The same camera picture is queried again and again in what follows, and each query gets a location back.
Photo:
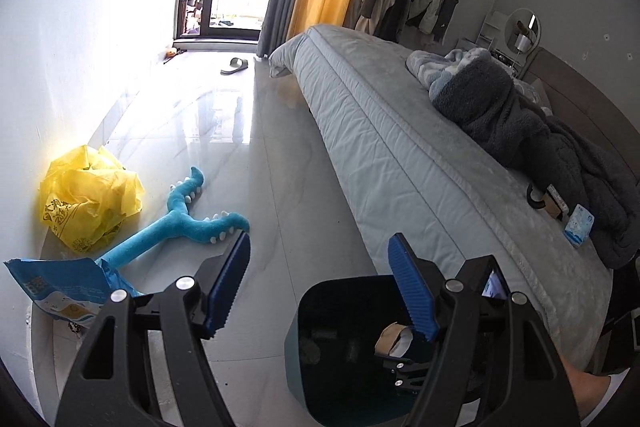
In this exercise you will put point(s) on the black trash bin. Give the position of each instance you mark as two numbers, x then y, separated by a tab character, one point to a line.
330	362

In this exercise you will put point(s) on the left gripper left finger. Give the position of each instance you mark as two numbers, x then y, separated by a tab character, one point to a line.
111	381

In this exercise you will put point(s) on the blue patterned quilt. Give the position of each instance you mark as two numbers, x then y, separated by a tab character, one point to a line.
434	71

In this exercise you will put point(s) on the brown tape roll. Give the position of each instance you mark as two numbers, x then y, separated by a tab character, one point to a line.
394	341

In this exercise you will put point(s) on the grey bed headboard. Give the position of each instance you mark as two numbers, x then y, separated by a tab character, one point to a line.
584	108

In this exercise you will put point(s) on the white shelf rack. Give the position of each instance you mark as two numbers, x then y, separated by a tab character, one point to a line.
491	37

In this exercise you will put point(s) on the dark grey fleece blanket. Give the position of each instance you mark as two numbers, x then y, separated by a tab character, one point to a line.
482	100

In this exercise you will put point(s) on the person's right hand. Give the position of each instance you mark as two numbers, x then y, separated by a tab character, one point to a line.
591	392

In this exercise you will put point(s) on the grey slipper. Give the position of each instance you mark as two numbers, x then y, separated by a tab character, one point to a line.
236	64

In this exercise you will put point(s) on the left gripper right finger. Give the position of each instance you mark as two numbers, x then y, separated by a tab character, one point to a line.
490	346

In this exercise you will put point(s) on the blue tissue pack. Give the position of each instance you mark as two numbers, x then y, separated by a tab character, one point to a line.
579	226

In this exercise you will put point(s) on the blue white snack bag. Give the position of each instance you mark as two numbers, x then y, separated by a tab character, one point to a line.
70	290

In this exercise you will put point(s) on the black plastic hook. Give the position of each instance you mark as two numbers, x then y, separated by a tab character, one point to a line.
534	203

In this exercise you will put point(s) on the grey bed mattress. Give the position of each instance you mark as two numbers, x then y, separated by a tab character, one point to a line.
404	168

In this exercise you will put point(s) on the yellow plastic bag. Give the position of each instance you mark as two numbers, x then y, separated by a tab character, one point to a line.
85	197

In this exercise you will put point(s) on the round white vanity mirror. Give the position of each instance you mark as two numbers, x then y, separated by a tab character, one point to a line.
522	32

